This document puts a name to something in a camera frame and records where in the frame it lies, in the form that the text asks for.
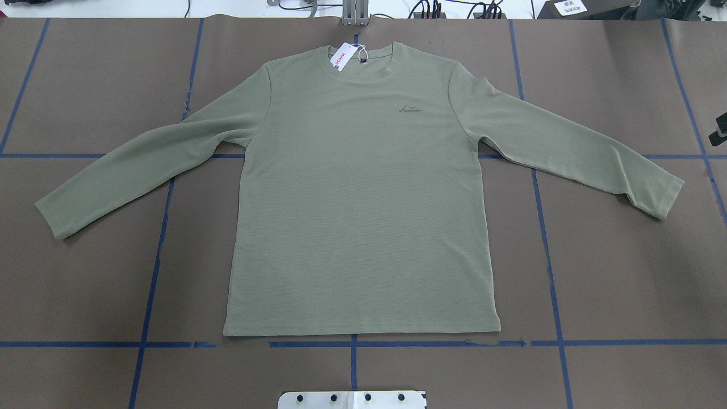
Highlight brown paper table cover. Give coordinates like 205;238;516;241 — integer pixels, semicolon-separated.
2;15;725;408

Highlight aluminium frame post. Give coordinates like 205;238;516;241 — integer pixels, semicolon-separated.
342;0;370;26

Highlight olive green long-sleeve shirt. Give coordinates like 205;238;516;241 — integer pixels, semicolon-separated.
36;42;684;337

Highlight white camera pole base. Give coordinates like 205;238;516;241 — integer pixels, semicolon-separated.
277;390;428;408

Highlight black laptop computer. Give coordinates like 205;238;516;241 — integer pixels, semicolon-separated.
536;1;640;20

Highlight white Miniso price tag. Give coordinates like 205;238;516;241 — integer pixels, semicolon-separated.
329;42;359;72

